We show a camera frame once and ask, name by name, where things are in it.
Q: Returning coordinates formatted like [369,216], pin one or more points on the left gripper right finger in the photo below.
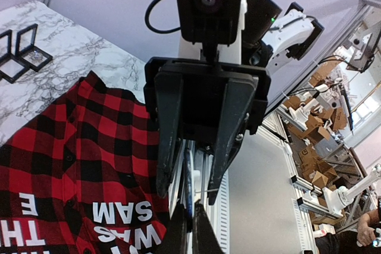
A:
[204,240]

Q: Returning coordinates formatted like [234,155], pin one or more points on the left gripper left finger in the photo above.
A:
[175,239]

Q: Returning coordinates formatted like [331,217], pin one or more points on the black display box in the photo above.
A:
[12,68]
[25,46]

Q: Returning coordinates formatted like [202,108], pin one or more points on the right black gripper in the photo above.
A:
[192,91]

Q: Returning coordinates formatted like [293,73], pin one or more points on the black display box middle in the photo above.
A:
[12,68]

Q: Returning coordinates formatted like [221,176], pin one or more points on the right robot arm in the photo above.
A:
[266,38]

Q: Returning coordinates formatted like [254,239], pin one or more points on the red black plaid shirt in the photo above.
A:
[80,177]

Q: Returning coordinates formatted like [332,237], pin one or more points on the aluminium front rail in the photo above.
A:
[218,213]

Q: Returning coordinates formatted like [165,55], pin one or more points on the blue round badge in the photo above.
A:
[188,184]

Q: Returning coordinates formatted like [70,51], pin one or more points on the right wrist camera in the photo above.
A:
[210,23]

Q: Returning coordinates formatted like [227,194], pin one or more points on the black display box right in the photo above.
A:
[25,46]

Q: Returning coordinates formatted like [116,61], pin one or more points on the cardboard box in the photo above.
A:
[317,112]

